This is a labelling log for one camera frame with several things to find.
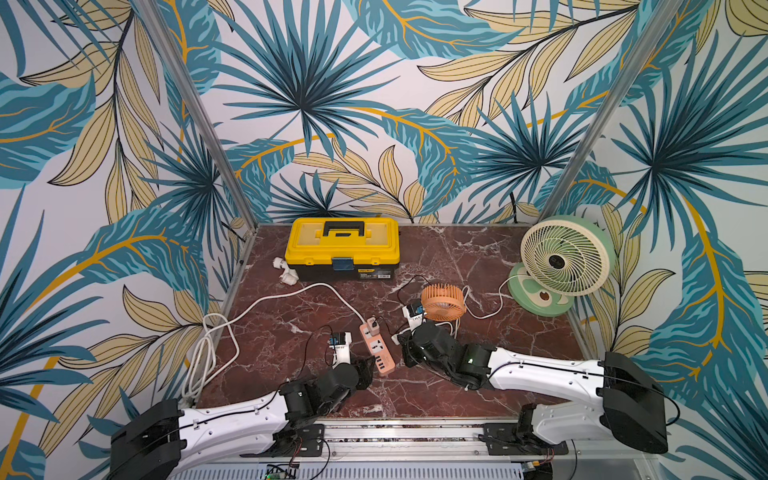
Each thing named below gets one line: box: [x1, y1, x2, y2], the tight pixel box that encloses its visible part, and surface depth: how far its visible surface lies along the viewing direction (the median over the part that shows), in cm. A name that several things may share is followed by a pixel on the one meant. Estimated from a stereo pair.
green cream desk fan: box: [508, 215, 617, 317], surface depth 84 cm
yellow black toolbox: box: [285, 218, 400, 282], surface depth 94 cm
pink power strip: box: [360, 323, 396, 375], surface depth 86 cm
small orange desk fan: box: [420, 283, 467, 321], surface depth 87 cm
